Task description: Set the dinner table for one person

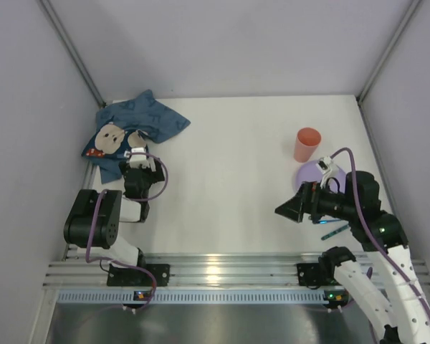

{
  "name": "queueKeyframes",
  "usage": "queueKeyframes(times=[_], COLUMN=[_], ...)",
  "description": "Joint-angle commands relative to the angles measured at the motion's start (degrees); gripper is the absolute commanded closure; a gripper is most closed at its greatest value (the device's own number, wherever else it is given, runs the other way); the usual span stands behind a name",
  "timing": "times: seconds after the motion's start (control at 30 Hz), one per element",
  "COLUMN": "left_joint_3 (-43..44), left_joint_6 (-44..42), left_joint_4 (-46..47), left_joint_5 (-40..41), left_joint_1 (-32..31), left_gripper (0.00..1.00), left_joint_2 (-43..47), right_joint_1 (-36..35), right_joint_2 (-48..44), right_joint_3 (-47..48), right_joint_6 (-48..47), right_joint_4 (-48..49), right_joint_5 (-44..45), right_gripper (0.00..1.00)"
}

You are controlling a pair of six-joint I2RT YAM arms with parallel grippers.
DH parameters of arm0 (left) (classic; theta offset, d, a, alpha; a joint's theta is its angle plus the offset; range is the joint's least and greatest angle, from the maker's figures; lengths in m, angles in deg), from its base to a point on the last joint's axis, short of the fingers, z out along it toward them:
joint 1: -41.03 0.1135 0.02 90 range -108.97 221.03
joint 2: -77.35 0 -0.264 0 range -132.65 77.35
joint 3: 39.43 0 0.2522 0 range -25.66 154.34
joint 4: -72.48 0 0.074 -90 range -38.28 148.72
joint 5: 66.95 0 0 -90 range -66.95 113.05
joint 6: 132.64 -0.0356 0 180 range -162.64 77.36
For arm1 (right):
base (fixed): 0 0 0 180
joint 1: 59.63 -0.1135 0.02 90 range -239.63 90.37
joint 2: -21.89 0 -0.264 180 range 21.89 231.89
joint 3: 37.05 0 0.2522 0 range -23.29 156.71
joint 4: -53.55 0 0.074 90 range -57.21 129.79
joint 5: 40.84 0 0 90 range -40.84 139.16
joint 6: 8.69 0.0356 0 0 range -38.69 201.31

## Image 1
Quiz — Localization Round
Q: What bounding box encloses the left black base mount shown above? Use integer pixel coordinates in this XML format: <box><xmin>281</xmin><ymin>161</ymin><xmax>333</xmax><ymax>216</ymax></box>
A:
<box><xmin>107</xmin><ymin>264</ymin><xmax>171</xmax><ymax>287</ymax></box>

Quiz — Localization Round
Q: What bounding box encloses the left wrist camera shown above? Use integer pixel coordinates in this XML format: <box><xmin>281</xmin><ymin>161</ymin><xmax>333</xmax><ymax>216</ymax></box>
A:
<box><xmin>124</xmin><ymin>148</ymin><xmax>156</xmax><ymax>171</ymax></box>

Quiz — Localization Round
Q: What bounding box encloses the perforated cable tray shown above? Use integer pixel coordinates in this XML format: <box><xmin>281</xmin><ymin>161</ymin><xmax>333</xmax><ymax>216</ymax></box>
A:
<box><xmin>57</xmin><ymin>290</ymin><xmax>348</xmax><ymax>305</ymax></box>

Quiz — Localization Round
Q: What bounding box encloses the blue cartoon placemat cloth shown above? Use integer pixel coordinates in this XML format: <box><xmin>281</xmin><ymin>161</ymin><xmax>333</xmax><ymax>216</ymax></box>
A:
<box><xmin>82</xmin><ymin>90</ymin><xmax>191</xmax><ymax>184</ymax></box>

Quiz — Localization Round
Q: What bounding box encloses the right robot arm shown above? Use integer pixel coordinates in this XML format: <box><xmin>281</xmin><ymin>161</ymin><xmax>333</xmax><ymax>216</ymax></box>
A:
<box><xmin>274</xmin><ymin>171</ymin><xmax>430</xmax><ymax>343</ymax></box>

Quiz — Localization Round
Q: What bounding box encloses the blue handled fork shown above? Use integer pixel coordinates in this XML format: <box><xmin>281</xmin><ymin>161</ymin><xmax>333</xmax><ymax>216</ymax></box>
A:
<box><xmin>317</xmin><ymin>219</ymin><xmax>345</xmax><ymax>224</ymax></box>

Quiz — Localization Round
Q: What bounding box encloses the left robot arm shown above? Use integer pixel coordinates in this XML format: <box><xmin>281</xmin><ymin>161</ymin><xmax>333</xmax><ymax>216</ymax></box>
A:
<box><xmin>63</xmin><ymin>158</ymin><xmax>166</xmax><ymax>269</ymax></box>

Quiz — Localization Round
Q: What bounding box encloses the purple plastic plate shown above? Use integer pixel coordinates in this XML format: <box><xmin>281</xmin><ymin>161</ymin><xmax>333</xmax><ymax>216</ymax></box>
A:
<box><xmin>293</xmin><ymin>161</ymin><xmax>346</xmax><ymax>193</ymax></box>

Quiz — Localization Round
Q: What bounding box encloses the coral plastic cup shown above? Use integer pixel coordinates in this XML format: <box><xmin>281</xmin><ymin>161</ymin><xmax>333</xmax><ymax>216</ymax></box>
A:
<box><xmin>294</xmin><ymin>128</ymin><xmax>321</xmax><ymax>163</ymax></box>

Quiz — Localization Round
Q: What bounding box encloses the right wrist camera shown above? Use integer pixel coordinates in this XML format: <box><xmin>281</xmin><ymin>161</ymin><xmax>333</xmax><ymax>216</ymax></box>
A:
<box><xmin>316</xmin><ymin>156</ymin><xmax>339</xmax><ymax>184</ymax></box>

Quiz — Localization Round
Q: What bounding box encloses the aluminium mounting rail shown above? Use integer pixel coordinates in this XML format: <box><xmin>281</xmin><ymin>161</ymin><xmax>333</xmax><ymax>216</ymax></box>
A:
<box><xmin>43</xmin><ymin>251</ymin><xmax>319</xmax><ymax>289</ymax></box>

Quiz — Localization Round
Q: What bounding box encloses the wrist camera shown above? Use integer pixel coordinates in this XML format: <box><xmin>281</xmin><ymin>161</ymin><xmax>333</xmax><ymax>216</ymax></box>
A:
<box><xmin>124</xmin><ymin>148</ymin><xmax>156</xmax><ymax>171</ymax></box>
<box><xmin>316</xmin><ymin>156</ymin><xmax>339</xmax><ymax>184</ymax></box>

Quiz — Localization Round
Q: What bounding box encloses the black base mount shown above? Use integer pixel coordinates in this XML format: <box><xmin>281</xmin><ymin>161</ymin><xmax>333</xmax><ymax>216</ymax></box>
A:
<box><xmin>296</xmin><ymin>263</ymin><xmax>338</xmax><ymax>290</ymax></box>
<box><xmin>107</xmin><ymin>264</ymin><xmax>171</xmax><ymax>287</ymax></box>

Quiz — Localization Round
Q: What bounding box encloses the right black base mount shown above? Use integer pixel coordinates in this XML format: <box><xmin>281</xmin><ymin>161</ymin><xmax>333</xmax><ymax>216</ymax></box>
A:
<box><xmin>296</xmin><ymin>263</ymin><xmax>338</xmax><ymax>290</ymax></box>

